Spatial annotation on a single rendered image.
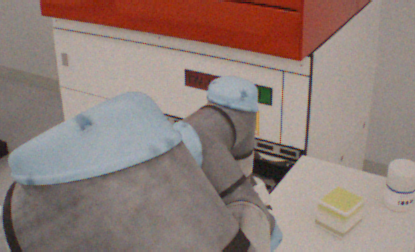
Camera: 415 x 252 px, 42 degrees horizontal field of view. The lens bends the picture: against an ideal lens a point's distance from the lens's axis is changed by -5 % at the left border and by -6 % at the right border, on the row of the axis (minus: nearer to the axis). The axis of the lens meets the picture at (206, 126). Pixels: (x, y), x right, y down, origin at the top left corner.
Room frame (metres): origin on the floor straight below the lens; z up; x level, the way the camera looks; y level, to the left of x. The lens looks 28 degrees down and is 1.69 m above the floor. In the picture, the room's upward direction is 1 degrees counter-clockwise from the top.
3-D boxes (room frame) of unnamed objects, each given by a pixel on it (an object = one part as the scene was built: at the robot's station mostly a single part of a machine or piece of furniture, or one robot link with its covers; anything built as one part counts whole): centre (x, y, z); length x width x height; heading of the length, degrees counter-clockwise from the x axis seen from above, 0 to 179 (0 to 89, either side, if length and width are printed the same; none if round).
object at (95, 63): (1.41, 0.11, 1.02); 0.82 x 0.03 x 0.40; 59
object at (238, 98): (0.76, -0.04, 1.29); 0.09 x 0.08 x 0.11; 144
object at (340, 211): (0.90, -0.27, 1.00); 0.07 x 0.07 x 0.07; 44
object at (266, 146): (1.31, -0.04, 0.96); 0.44 x 0.01 x 0.02; 59
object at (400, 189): (0.97, -0.42, 1.01); 0.07 x 0.07 x 0.10
